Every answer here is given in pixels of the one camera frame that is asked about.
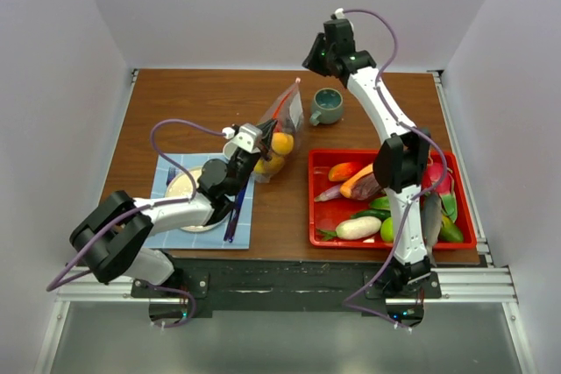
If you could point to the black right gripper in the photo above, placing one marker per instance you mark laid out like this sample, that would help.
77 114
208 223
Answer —
311 60

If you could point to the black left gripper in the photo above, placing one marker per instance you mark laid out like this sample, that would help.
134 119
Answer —
267 129

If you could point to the orange toy fruit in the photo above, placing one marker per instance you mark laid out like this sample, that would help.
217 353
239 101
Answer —
282 143

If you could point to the black grape bunch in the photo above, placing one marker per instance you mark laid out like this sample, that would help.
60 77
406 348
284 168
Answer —
287 125

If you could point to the yellow lemon toy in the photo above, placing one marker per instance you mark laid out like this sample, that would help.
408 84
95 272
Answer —
269 167

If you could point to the clear orange zip top bag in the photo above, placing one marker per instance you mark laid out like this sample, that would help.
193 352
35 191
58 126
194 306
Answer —
287 110

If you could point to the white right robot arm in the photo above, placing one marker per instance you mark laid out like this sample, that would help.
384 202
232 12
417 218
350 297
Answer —
404 150

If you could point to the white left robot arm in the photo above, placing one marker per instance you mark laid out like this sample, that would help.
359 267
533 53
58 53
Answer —
110 241

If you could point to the grey small cup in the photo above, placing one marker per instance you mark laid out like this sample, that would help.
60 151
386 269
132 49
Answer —
229 149

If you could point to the teal ceramic mug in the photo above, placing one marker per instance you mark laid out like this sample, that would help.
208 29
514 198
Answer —
327 107

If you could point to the orange yellow mango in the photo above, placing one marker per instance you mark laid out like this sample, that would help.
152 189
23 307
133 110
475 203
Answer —
343 171

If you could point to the purple eggplant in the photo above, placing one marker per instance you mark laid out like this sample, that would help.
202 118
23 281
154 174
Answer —
330 194

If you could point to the cream and blue plate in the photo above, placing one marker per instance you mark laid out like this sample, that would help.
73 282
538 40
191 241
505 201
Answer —
182 186

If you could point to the blue fork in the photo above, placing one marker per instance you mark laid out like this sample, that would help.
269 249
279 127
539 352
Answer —
171 174

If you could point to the blue knife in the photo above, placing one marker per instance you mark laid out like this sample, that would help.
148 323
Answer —
234 216

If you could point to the red plastic tray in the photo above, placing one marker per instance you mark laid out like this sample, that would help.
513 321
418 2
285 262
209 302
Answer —
326 215

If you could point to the white radish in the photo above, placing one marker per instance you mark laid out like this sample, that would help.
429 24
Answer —
358 228

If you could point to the green pepper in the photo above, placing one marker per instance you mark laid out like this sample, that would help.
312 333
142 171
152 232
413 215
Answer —
381 214

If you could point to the green apple right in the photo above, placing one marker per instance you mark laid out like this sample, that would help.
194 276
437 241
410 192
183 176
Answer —
387 231

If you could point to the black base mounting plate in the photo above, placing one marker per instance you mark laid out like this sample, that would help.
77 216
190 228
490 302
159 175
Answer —
210 285

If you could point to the pink dragon fruit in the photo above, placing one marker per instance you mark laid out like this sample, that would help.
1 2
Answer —
441 178

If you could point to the silver grey fish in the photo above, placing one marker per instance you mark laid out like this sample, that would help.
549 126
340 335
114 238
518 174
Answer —
431 223

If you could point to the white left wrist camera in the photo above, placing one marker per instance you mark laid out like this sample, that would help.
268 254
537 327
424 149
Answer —
247 137

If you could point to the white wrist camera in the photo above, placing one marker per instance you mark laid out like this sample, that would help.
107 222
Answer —
247 137
338 14

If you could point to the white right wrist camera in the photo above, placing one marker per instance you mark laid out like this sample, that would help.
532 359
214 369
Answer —
338 14

